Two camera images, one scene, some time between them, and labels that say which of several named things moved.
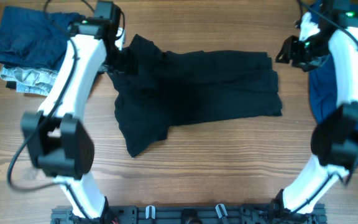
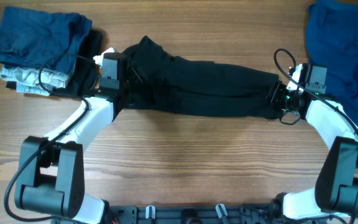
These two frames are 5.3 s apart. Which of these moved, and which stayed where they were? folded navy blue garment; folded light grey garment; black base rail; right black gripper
Moved: right black gripper
Stayed: folded light grey garment; black base rail; folded navy blue garment
